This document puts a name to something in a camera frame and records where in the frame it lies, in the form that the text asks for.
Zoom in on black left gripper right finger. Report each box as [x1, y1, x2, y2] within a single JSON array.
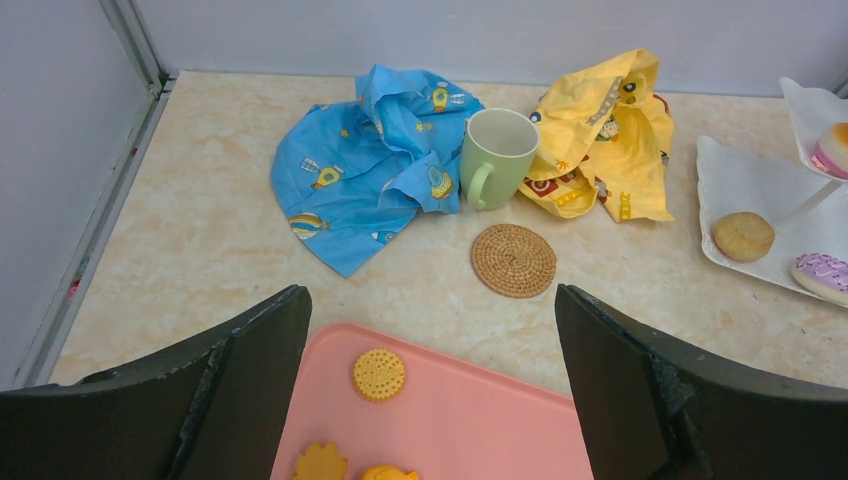
[[555, 285, 847, 479]]

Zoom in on pink plastic tray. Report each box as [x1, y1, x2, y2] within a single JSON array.
[[272, 323, 592, 479]]

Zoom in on orange star cookie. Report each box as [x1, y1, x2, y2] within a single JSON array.
[[360, 464, 419, 480]]

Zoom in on woven rattan coaster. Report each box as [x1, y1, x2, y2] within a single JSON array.
[[470, 223, 557, 299]]

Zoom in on round tan muffin cake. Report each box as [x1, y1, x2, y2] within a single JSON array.
[[711, 212, 776, 262]]

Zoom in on yellow patterned cloth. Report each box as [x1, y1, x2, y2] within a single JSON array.
[[519, 49, 674, 222]]

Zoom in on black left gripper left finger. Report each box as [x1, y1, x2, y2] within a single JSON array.
[[1, 285, 312, 479]]

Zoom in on purple sprinkled donut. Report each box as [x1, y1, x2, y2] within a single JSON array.
[[790, 253, 847, 305]]

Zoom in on blue patterned cloth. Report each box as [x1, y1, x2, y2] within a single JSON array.
[[270, 64, 484, 277]]

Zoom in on white tiered dessert stand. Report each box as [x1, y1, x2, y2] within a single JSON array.
[[696, 77, 847, 299]]

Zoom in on yellow orange pastry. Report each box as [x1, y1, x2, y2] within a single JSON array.
[[811, 122, 848, 179]]

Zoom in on green mug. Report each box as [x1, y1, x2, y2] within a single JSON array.
[[460, 108, 540, 211]]

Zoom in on round yellow cracker biscuit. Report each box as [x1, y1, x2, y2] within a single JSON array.
[[352, 348, 406, 403]]

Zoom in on yellow flower cookie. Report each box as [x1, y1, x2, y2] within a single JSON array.
[[292, 441, 348, 480]]

